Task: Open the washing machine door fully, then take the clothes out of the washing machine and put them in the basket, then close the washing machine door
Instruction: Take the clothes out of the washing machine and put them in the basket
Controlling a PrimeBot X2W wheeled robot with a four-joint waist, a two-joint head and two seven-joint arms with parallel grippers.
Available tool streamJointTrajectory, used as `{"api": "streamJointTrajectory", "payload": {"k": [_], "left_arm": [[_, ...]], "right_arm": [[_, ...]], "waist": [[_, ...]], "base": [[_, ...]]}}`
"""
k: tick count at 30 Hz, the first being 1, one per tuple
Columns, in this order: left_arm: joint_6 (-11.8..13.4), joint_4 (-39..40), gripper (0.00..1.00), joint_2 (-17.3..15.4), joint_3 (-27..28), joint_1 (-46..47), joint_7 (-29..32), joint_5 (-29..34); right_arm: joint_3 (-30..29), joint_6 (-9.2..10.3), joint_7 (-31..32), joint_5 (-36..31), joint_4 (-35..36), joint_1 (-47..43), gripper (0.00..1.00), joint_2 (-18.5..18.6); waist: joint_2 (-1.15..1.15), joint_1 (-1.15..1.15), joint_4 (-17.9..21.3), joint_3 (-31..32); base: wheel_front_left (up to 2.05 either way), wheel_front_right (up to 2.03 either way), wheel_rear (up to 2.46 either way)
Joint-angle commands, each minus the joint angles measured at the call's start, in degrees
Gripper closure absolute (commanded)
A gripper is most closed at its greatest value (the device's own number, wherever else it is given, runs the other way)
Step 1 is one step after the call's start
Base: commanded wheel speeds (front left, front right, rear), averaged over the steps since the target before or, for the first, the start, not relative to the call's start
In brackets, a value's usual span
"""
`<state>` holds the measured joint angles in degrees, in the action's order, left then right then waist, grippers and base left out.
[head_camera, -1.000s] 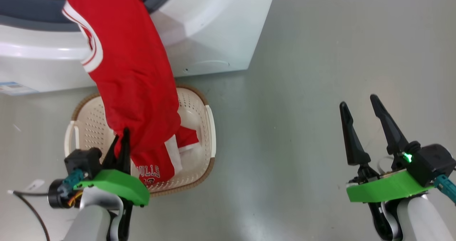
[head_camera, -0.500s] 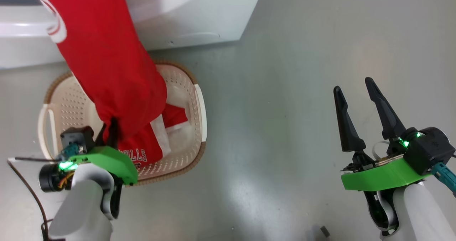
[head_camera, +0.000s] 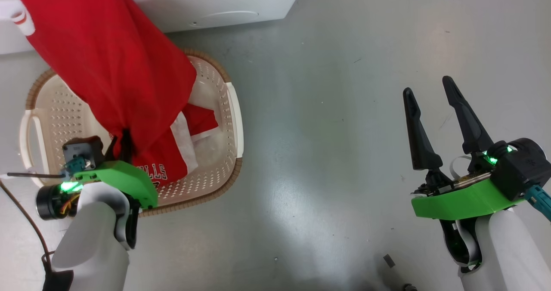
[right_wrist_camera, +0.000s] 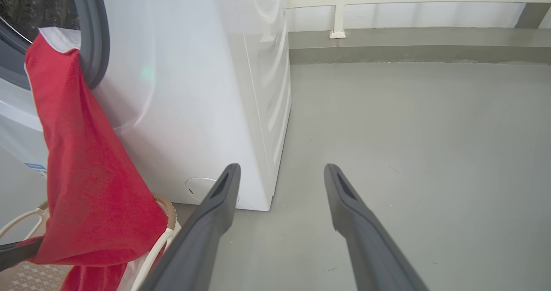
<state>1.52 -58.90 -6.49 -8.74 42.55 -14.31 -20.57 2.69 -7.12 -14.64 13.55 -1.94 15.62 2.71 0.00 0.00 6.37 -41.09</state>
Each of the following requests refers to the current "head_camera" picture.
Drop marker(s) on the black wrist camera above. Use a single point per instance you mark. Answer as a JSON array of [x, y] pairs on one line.
[[521, 166], [84, 149]]

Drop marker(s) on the small grey floor scrap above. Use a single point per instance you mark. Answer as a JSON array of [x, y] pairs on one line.
[[389, 261]]

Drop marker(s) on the red basketball jersey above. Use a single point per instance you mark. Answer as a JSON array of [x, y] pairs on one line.
[[107, 67]]

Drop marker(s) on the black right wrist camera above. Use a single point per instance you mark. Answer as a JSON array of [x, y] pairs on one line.
[[521, 166]]

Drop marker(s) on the cream perforated basket brown rim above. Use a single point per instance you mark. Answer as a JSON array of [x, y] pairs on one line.
[[215, 153]]

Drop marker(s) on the teal right camera connector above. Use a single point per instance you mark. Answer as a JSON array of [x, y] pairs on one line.
[[540, 200]]

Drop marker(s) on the white front-load washing machine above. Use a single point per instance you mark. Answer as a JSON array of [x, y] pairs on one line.
[[224, 2]]

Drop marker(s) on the round white filter cover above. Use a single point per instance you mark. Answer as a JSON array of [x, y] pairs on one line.
[[224, 19]]

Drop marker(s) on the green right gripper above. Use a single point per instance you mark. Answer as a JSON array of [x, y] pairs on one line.
[[465, 200]]

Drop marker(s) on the teal left camera connector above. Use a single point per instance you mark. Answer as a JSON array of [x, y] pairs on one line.
[[77, 166]]

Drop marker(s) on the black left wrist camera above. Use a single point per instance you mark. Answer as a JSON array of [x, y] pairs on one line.
[[84, 149]]

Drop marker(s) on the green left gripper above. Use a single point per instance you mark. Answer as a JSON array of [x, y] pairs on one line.
[[125, 179]]

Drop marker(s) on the teal camera connector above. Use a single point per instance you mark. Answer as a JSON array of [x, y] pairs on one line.
[[540, 200], [77, 166]]

